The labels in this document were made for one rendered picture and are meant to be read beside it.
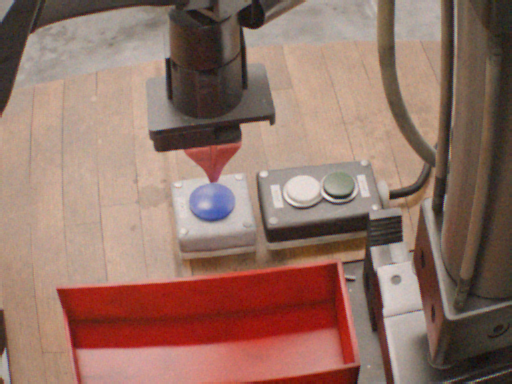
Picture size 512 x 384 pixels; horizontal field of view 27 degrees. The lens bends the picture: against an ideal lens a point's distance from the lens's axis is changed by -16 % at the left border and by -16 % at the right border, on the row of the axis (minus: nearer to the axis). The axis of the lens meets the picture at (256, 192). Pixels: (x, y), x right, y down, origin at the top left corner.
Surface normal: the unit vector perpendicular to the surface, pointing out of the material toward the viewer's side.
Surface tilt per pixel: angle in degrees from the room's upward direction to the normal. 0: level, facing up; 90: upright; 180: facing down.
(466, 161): 90
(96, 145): 0
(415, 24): 0
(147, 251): 0
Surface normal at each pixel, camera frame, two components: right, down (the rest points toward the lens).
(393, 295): -0.02, -0.66
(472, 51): -0.91, 0.32
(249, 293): 0.14, 0.73
